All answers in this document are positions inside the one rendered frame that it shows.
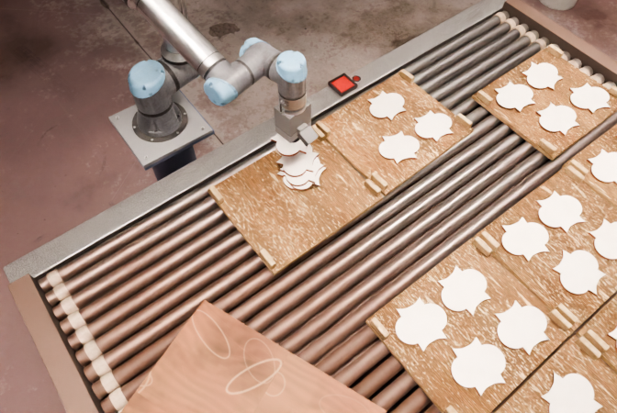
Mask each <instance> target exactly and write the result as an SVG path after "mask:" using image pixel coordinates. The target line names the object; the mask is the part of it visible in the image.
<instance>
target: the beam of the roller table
mask: <svg viewBox="0 0 617 413"><path fill-rule="evenodd" d="M505 1H506V0H482V1H480V2H478V3H477V4H475V5H473V6H470V7H469V8H468V9H466V10H464V11H462V12H461V13H459V14H457V15H455V16H453V17H451V18H449V19H447V20H445V21H444V22H443V23H441V24H439V25H437V26H436V27H434V28H431V29H430V30H428V31H426V32H424V33H422V34H421V35H419V36H418V37H416V38H414V39H412V40H410V41H408V42H406V43H405V44H403V45H401V46H399V47H397V48H396V49H394V50H392V51H390V52H389V53H387V54H385V55H383V56H382V57H380V58H378V59H376V60H374V61H372V62H370V63H368V64H367V65H366V66H364V67H362V68H360V69H358V70H357V71H355V72H353V73H350V74H349V75H348V76H349V77H350V78H351V79H353V76H355V75H358V76H360V77H361V81H359V82H356V83H357V84H358V87H357V88H356V89H354V90H353V91H352V92H350V93H348V94H347V95H344V96H342V97H340V96H339V95H338V94H337V93H336V92H335V91H334V90H333V89H332V88H331V87H329V86H327V87H326V88H324V89H322V90H320V91H318V92H317V93H316V94H314V95H311V96H310V97H308V98H307V100H308V101H309V102H310V103H311V122H312V121H313V120H315V119H317V118H319V117H321V116H323V115H324V114H326V113H328V112H330V111H331V110H333V109H334V108H336V107H337V106H340V105H341V104H343V103H345V102H347V101H348V100H350V99H352V98H354V97H355V96H357V95H359V94H361V93H362V92H364V91H365V90H367V89H369V88H370V87H372V86H374V85H376V84H378V83H380V82H382V81H383V80H385V79H387V78H388V77H389V76H391V75H393V74H394V73H397V72H399V71H400V70H402V69H404V68H405V67H407V66H409V65H411V64H412V63H414V62H415V61H417V60H419V59H421V58H422V57H424V56H426V55H428V54H429V53H431V52H433V51H434V50H437V49H439V48H440V47H442V46H443V45H445V44H446V43H448V42H450V41H451V40H453V39H456V38H457V37H459V36H461V35H462V34H464V33H466V32H467V31H468V30H470V29H472V28H474V27H476V26H478V25H479V24H481V23H483V22H485V21H486V20H488V19H490V18H492V17H493V16H494V15H496V14H497V13H498V12H501V9H502V7H503V5H504V2H505ZM276 134H277V132H275V117H271V118H270V119H268V120H266V121H265V122H263V123H262V124H260V125H258V126H256V127H254V128H252V129H250V130H248V131H246V132H245V133H243V134H241V135H240V136H238V137H237V138H235V139H233V140H231V141H229V142H227V143H225V144H223V145H222V146H220V147H218V148H216V149H215V150H213V151H211V152H209V153H207V154H206V155H204V156H202V157H200V158H198V159H197V160H195V161H193V162H190V163H189V164H188V165H186V166H184V167H183V168H181V169H179V170H177V171H175V172H174V173H171V174H169V175H167V176H166V177H164V178H163V179H161V180H159V181H158V182H156V183H154V184H151V185H150V186H148V187H146V188H144V189H142V190H141V191H139V192H138V193H136V194H134V195H132V196H130V197H128V198H127V199H125V200H123V201H121V202H119V203H118V204H116V205H114V206H112V207H111V208H109V209H107V210H105V211H103V212H102V213H100V214H98V215H96V216H94V217H93V218H90V219H88V220H86V222H84V223H82V224H80V225H79V226H77V227H75V228H73V229H71V230H69V231H67V232H65V233H63V234H62V235H61V236H59V237H57V238H55V239H54V240H51V241H49V242H47V243H46V244H44V245H42V246H40V247H38V248H37V249H36V250H34V251H31V252H30V253H28V254H26V255H24V256H23V257H21V258H19V259H17V260H15V261H14V262H11V263H10V264H8V265H7V266H5V267H4V268H3V269H4V271H5V273H6V277H7V279H8V281H9V283H10V284H11V283H13V282H14V281H16V280H17V279H19V278H20V277H22V276H24V275H26V274H27V273H29V274H30V275H31V276H32V277H33V278H34V279H36V280H37V281H38V280H39V279H41V278H43V277H44V276H46V275H47V273H49V272H51V271H53V270H54V269H59V268H61V267H62V266H64V265H65V264H66V263H68V262H71V261H72V260H74V259H76V258H78V257H79V256H81V255H83V254H84V253H86V252H88V251H90V250H92V249H93V248H94V247H96V246H98V245H100V244H101V243H103V242H105V241H107V240H109V239H111V238H112V237H114V236H116V235H118V234H119V233H120V232H122V231H124V230H125V229H128V228H129V227H131V226H133V225H135V224H136V223H138V222H140V221H141V220H143V219H145V218H146V217H148V216H150V215H152V214H153V213H155V212H157V211H158V210H160V209H162V208H164V207H166V206H168V205H170V204H171V203H173V202H174V201H175V200H177V199H179V198H181V197H182V196H184V195H186V194H188V193H190V192H192V191H193V190H195V189H197V188H198V187H199V186H201V185H203V184H205V183H207V182H209V181H210V180H212V179H214V178H216V177H217V176H219V175H221V174H222V173H225V172H226V171H227V170H229V169H231V168H232V167H234V166H236V165H238V164H239V163H241V162H244V161H245V160H247V159H249V158H250V157H252V156H253V155H255V154H256V153H258V152H260V151H262V150H264V149H266V148H267V147H269V146H271V145H273V144H274V143H275V142H273V141H271V138H272V137H274V136H275V135H276Z"/></svg>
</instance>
